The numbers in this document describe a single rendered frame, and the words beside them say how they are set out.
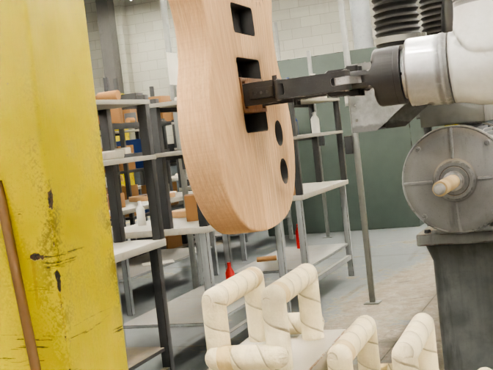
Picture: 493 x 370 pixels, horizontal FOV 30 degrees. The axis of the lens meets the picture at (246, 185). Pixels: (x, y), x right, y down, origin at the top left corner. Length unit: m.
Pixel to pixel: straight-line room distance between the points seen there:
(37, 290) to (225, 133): 1.17
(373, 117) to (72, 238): 0.79
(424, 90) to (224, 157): 0.26
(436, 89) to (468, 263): 1.24
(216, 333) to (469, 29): 0.49
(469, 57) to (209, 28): 0.32
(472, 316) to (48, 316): 1.04
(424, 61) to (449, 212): 1.06
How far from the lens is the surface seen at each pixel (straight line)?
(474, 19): 1.15
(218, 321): 1.20
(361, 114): 1.92
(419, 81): 1.16
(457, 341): 2.40
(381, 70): 1.17
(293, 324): 1.36
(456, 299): 2.38
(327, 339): 1.34
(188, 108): 1.10
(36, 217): 2.20
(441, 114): 2.23
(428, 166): 2.19
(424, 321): 1.28
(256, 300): 1.36
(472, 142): 2.17
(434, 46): 1.17
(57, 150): 2.22
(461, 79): 1.15
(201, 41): 1.13
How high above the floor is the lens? 1.40
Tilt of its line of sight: 3 degrees down
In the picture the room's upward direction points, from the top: 6 degrees counter-clockwise
